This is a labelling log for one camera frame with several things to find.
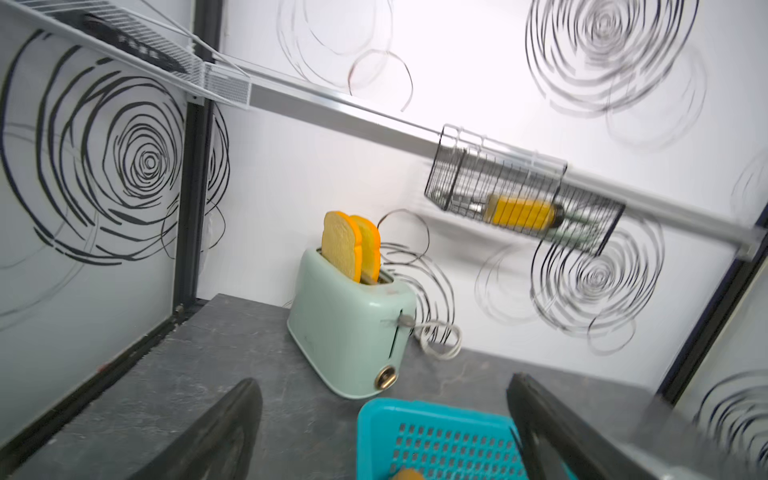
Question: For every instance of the black wire wall basket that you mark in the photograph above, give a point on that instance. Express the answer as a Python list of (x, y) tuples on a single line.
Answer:
[(468, 168)]

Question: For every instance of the toast slice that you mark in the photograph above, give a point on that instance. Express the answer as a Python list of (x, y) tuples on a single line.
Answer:
[(371, 244), (341, 244)]

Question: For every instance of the aluminium wall rail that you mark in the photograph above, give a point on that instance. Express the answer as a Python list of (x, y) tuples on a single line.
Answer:
[(327, 108)]

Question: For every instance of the teal plastic basket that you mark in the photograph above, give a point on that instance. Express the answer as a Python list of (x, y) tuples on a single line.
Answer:
[(438, 441)]

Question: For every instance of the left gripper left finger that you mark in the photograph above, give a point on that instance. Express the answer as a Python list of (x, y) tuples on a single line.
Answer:
[(218, 445)]

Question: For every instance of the left toast slice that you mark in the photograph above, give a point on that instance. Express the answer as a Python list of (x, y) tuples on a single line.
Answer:
[(341, 244)]

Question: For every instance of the potato top left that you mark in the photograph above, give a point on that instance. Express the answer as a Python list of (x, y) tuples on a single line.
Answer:
[(408, 474)]

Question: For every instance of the yellow bottle in basket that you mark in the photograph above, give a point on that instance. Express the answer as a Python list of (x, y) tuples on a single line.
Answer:
[(522, 213)]

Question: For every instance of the white wire wall shelf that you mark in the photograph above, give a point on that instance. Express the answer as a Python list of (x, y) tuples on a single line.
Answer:
[(210, 75)]

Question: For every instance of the mint green toaster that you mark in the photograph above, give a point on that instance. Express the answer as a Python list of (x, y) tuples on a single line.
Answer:
[(354, 335)]

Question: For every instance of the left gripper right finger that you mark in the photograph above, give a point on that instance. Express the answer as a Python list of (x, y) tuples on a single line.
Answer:
[(555, 443)]

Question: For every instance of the black remote control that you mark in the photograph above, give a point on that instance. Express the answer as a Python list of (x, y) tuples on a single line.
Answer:
[(101, 29)]

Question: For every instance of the right toast slice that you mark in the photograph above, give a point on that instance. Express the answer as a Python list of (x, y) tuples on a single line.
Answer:
[(371, 244)]

